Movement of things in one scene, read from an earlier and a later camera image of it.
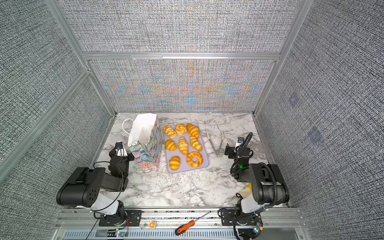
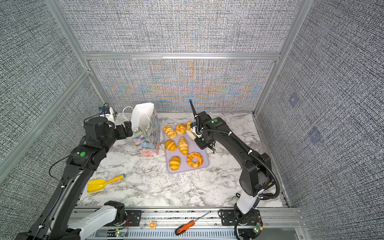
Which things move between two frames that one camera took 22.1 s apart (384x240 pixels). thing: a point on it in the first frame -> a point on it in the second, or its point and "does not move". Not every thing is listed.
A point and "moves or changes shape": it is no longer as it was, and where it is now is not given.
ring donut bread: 197,155 does not move
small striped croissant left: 170,145 does not move
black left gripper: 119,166 -> 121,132
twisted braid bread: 170,132 does not move
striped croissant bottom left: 174,163 does not move
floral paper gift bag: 145,141 moves or changes shape
